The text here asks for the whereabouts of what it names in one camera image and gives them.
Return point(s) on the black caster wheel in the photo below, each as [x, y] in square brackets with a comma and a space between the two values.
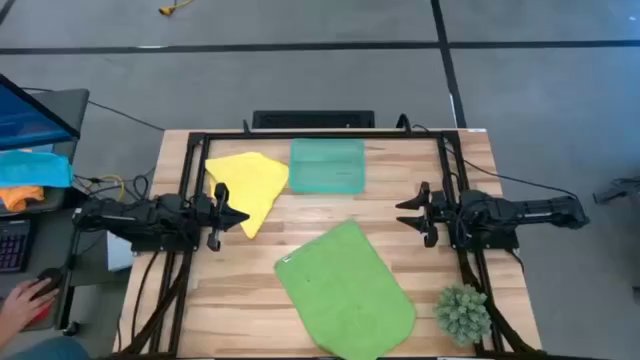
[71, 328]

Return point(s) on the blue cloth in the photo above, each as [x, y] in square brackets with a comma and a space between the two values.
[35, 170]

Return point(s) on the black perforated box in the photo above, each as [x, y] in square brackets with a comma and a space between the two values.
[312, 119]

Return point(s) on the black stand base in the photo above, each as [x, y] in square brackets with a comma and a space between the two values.
[617, 190]

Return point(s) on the yellow microfiber towel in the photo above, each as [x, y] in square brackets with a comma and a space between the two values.
[252, 185]

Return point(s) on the black computer mouse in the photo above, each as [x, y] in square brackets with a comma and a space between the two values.
[50, 277]

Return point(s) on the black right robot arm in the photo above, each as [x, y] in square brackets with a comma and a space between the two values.
[520, 212]

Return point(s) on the black metal table frame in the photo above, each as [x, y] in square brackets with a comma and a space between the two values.
[320, 135]

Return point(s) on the green microfiber towel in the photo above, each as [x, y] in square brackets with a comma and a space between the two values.
[345, 295]

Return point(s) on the white box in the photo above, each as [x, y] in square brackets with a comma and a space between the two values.
[119, 255]

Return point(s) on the green artificial plant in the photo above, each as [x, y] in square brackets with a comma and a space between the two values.
[462, 315]

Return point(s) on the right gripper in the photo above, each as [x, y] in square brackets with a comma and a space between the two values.
[445, 212]

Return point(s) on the person's hand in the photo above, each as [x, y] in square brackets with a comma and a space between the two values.
[22, 307]

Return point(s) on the computer monitor with blue screen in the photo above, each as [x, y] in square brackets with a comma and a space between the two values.
[30, 122]

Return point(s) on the orange cloth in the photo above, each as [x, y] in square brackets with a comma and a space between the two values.
[20, 197]

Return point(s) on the black computer keyboard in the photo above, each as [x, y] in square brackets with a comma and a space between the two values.
[14, 245]

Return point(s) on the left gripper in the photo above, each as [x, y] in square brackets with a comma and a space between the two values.
[205, 215]

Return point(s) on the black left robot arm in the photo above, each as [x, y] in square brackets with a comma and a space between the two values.
[140, 220]

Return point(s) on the grey side desk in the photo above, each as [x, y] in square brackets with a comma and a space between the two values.
[65, 107]

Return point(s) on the person's leg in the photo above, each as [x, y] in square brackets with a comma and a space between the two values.
[55, 350]

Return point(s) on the teal translucent plastic basket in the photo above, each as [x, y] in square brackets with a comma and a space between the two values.
[327, 167]

